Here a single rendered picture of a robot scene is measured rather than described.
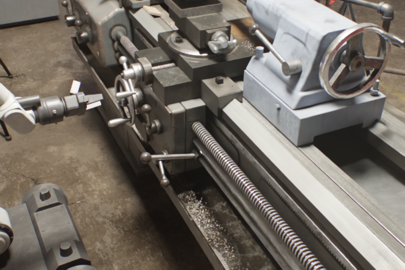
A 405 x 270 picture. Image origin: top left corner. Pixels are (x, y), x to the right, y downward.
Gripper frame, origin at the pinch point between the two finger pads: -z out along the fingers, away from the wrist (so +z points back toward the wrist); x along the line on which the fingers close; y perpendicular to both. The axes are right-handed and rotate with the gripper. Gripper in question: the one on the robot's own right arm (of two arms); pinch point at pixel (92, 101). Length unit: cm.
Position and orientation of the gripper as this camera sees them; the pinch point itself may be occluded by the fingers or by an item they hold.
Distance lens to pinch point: 189.3
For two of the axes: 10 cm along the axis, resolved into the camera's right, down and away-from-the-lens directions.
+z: -9.0, 2.3, -3.7
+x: -3.0, 2.8, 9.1
